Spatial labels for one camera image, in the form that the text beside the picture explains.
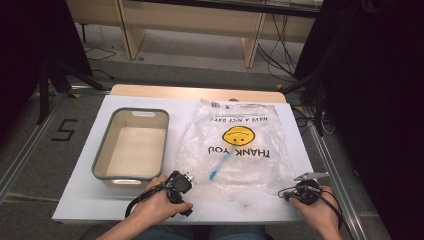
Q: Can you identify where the black tripod stand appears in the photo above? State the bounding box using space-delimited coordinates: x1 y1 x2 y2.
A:
36 59 105 126

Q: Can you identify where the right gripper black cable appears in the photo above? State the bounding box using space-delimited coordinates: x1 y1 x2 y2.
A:
277 184 355 240

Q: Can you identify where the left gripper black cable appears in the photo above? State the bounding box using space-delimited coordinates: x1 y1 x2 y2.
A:
124 183 168 219

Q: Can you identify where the wooden shelf unit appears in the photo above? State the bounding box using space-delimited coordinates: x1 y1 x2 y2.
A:
65 0 323 69

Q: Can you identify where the wooden table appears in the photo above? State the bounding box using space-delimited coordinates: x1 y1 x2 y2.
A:
109 83 288 104

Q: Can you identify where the metal floor rail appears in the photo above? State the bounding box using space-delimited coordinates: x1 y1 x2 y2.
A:
0 94 76 204
299 106 371 240

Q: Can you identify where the black curtain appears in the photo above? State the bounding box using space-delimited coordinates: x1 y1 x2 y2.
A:
293 0 424 240
0 0 94 141

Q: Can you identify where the person's right hand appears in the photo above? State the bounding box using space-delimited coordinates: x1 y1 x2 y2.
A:
289 185 343 234

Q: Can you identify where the clear plastic smiley bag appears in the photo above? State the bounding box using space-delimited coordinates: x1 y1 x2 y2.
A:
174 98 298 203

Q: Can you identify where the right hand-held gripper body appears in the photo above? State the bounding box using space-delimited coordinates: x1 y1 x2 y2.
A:
283 171 330 206

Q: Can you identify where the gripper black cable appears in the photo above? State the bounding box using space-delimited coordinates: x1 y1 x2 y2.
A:
277 184 355 240
124 183 168 219

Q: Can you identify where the bundle of black cables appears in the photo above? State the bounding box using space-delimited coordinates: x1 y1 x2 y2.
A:
256 13 298 81

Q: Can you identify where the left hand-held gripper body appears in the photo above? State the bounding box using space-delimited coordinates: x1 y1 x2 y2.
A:
165 170 196 195

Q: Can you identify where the thin black floor cable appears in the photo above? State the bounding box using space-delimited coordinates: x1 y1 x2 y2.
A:
83 46 118 81

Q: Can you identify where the person's left hand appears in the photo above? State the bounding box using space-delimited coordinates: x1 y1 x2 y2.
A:
131 175 194 228

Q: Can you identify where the beige bin with grey rim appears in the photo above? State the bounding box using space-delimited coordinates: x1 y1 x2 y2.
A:
91 107 170 189

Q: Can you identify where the black metal stand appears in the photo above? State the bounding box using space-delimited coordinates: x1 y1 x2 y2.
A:
281 71 329 138

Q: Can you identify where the blue toothbrush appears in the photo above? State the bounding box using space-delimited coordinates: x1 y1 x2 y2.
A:
208 144 238 181

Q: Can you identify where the white table board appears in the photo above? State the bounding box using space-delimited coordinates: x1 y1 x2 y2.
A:
52 94 314 225

